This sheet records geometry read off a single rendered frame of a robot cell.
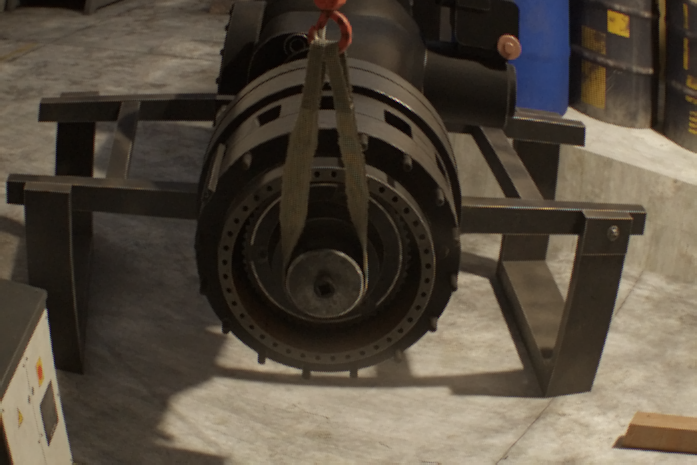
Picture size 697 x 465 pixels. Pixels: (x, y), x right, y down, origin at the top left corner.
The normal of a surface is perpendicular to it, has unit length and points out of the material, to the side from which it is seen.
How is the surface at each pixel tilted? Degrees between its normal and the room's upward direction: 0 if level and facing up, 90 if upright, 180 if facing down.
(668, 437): 90
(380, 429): 0
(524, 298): 0
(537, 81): 90
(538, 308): 0
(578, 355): 90
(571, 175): 90
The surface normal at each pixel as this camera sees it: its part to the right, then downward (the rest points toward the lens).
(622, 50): -0.06, 0.32
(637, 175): -0.44, 0.26
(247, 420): 0.08, -0.94
